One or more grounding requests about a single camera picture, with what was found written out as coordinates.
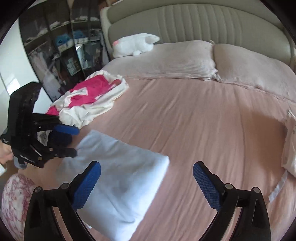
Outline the white shirt with navy trim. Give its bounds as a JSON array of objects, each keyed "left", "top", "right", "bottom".
[{"left": 56, "top": 131, "right": 170, "bottom": 240}]

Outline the person's left hand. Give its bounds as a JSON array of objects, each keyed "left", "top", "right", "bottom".
[{"left": 0, "top": 142, "right": 14, "bottom": 165}]

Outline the navy blue garment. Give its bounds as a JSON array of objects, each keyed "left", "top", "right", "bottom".
[{"left": 47, "top": 130, "right": 72, "bottom": 147}]

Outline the white patterned cloth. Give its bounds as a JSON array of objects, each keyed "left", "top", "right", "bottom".
[{"left": 37, "top": 131, "right": 52, "bottom": 146}]

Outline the cream and magenta garment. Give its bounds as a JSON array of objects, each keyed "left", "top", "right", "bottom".
[{"left": 46, "top": 70, "right": 129, "bottom": 129}]

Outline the pink floral pajama leg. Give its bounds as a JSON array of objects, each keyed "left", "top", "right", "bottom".
[{"left": 1, "top": 174, "right": 36, "bottom": 240}]

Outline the white fabric strip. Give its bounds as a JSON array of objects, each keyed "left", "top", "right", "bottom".
[{"left": 268, "top": 170, "right": 288, "bottom": 203}]

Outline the folded pink cat pajamas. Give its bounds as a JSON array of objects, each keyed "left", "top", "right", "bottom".
[{"left": 281, "top": 110, "right": 296, "bottom": 177}]

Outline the dark glass wardrobe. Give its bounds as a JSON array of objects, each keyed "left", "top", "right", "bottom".
[{"left": 18, "top": 0, "right": 109, "bottom": 101}]

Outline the white plush toy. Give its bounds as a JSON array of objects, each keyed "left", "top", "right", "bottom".
[{"left": 112, "top": 33, "right": 160, "bottom": 58}]

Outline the left beige pillow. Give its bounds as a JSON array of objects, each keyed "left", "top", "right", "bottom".
[{"left": 103, "top": 40, "right": 218, "bottom": 81}]

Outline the beige pillow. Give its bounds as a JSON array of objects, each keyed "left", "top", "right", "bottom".
[
  {"left": 103, "top": 40, "right": 218, "bottom": 81},
  {"left": 213, "top": 44, "right": 295, "bottom": 102}
]

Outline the right beige pillow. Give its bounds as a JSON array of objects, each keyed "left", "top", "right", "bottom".
[{"left": 213, "top": 44, "right": 295, "bottom": 102}]

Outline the beige padded headboard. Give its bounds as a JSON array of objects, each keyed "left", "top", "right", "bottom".
[{"left": 100, "top": 1, "right": 295, "bottom": 68}]

